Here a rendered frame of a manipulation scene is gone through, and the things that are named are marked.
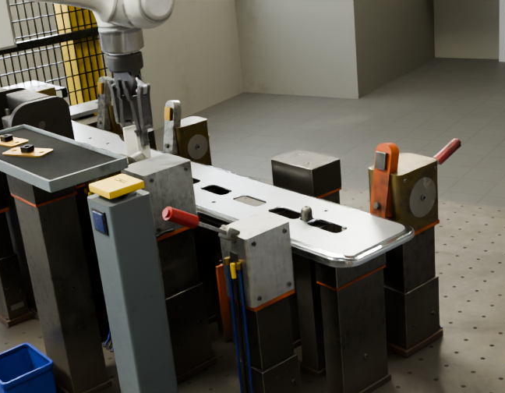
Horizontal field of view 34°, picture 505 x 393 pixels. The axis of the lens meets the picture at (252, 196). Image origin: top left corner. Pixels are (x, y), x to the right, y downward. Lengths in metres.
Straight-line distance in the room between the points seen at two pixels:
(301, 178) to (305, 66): 4.88
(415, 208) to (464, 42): 6.06
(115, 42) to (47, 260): 0.51
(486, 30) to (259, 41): 1.99
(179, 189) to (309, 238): 0.25
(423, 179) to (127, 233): 0.55
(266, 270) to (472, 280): 0.72
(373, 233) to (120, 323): 0.43
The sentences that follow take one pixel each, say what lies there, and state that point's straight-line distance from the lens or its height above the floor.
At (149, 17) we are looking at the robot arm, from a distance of 1.56.
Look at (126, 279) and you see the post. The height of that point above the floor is 1.02.
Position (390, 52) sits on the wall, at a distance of 6.80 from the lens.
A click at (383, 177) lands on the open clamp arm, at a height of 1.05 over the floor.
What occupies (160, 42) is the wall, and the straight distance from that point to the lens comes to 6.03.
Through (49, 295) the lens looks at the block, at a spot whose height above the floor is 0.91.
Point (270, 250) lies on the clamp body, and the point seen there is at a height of 1.03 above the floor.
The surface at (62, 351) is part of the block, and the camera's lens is 1.56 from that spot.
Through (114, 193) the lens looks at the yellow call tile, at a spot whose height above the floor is 1.15.
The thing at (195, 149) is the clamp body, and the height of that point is 0.98.
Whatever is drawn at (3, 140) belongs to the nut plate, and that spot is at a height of 1.17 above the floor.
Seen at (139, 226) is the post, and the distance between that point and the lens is 1.24.
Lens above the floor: 1.54
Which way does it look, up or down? 20 degrees down
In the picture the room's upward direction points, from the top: 6 degrees counter-clockwise
